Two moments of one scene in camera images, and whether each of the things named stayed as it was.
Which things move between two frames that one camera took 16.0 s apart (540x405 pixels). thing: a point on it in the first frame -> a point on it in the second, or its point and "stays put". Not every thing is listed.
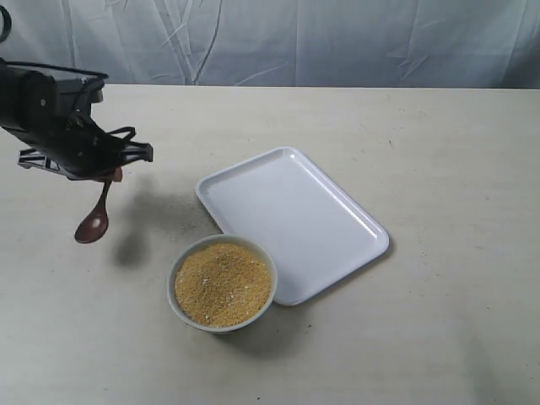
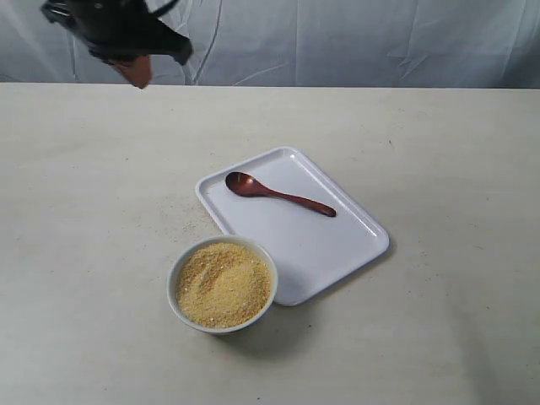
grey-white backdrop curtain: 491,44 stays put
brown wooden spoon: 94,224 -> 245,184
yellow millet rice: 222,284 stays put
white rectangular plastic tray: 313,230 stays put
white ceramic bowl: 222,283 stays put
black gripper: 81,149 -> 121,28
